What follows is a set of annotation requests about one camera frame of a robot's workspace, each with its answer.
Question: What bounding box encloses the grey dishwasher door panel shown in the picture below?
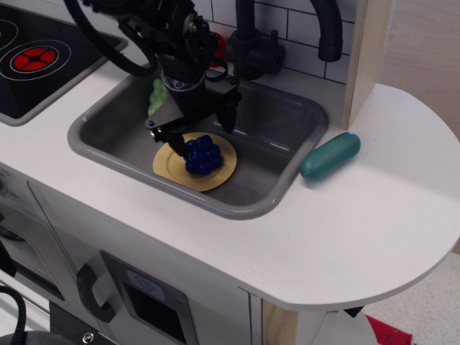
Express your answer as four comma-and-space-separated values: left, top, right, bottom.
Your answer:
100, 251, 198, 344

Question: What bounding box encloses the grey toy sink basin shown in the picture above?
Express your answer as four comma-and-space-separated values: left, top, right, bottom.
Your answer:
68, 76, 328, 220

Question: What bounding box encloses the red toy strawberry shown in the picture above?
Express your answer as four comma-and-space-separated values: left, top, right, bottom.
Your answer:
209, 32, 226, 68

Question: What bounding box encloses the green toy lettuce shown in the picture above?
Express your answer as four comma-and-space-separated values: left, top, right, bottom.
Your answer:
147, 78, 167, 117

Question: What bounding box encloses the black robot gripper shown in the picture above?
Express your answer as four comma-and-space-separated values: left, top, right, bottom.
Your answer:
144, 74, 242, 157

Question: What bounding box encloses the yellow toy plate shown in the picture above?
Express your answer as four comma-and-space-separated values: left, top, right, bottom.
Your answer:
152, 132, 237, 192

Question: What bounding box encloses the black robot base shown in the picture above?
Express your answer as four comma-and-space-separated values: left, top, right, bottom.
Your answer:
1, 302, 115, 344

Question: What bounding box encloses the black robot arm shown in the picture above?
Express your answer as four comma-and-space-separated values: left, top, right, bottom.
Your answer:
65, 0, 242, 157

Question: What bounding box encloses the black braided cable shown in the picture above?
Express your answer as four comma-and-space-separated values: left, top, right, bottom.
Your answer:
0, 285, 28, 345

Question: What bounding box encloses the blue toy blueberries cluster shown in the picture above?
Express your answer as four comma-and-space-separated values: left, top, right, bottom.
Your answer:
184, 134, 224, 176

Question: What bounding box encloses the black toy faucet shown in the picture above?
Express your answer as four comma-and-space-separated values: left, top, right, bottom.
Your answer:
225, 1, 343, 81

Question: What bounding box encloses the teal toy cucumber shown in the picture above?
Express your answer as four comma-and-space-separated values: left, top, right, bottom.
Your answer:
299, 132, 361, 182

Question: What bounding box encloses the black toy stovetop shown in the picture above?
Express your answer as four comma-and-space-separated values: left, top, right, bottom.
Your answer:
1, 4, 107, 127

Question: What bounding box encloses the black oven door handle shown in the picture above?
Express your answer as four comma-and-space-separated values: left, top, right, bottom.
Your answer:
76, 264, 116, 323

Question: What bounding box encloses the red cloth on floor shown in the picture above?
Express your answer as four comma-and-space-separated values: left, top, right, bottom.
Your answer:
366, 315, 413, 345

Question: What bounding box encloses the wooden side panel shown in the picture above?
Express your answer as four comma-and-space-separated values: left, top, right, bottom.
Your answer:
341, 0, 394, 130

